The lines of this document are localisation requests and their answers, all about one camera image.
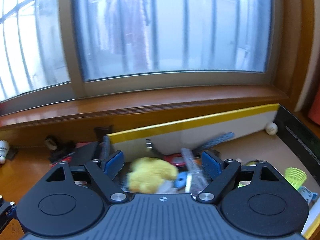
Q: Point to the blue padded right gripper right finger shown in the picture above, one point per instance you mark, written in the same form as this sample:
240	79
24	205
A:
223	175

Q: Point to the cardboard box with yellow edge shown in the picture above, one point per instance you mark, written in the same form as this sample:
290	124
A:
294	144

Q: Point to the light blue clip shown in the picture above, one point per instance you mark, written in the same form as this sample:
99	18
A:
308	195

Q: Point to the black tape roll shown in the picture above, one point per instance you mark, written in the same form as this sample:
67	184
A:
52	142

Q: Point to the green plastic shuttlecock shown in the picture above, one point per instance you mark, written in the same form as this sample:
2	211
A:
295	176

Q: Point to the light blue plastic toy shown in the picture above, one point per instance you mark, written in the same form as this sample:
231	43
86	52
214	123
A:
181	180

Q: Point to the black square wall socket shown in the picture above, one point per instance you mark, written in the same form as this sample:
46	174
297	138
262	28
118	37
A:
100	132

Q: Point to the red round case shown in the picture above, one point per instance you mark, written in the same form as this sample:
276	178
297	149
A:
175	159

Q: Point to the white feather shuttlecock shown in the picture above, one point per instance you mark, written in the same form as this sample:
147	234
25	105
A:
4	149

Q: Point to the black binder clip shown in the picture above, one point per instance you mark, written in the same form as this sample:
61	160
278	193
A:
151	148

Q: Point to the white ping pong ball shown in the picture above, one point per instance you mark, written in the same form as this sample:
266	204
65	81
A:
271	128

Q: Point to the grey blue comb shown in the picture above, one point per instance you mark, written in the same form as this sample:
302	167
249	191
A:
213	142

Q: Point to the yellow plush toy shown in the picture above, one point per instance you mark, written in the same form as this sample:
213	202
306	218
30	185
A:
148	174

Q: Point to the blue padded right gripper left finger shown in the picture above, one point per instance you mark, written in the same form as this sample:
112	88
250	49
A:
102	178

